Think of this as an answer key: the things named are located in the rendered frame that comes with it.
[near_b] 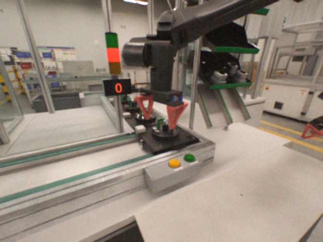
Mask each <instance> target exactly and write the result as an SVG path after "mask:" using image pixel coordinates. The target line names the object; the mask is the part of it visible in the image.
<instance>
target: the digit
mask: <svg viewBox="0 0 323 242"><path fill-rule="evenodd" d="M112 86H113V94H114V95H116V94H124V82H123V80H117V81H112Z"/></svg>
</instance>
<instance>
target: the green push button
mask: <svg viewBox="0 0 323 242"><path fill-rule="evenodd" d="M184 159H185V160H186V161H189V162H192V161H194V160H195V156H194V155H192V154H186V155H185V156H184Z"/></svg>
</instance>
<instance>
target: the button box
mask: <svg viewBox="0 0 323 242"><path fill-rule="evenodd" d="M189 154H192V153H189ZM184 156H185V155H182V156H179V157H176V158H174V159H178V160H179V161H180V165H179V167H176V168H173V167H171V166H170V165H169V160H167V161H164V162H161V163H158V164H155V165H152V166H149V167H146V168H145V181H146V183H147V185H148V186H149V188H150V190H151V191H152V193H153V194H154V193H156V192H158V191H161V190H163V189H165V188H168V187H170V186H172V185H175V184H177V183H179V182H182V181H184V180H186V179H189V178H191V177H193V176H196V175H198V174H200V172H201V164H202V161H201V160H200V159H198V158H197V157H196V156H195V160H194V161H192V162H189V161H186V160H185V159H184Z"/></svg>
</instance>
